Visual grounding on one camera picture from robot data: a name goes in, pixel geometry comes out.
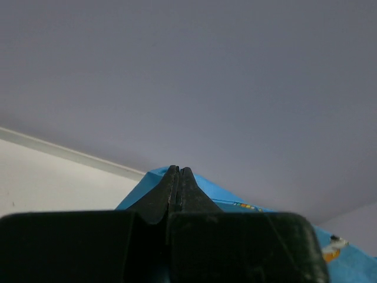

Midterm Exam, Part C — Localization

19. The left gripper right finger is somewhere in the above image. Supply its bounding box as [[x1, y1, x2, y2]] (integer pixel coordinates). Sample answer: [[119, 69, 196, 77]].
[[177, 167, 223, 213]]

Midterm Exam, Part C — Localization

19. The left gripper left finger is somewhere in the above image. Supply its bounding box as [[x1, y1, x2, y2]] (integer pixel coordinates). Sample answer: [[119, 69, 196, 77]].
[[125, 165, 180, 225]]

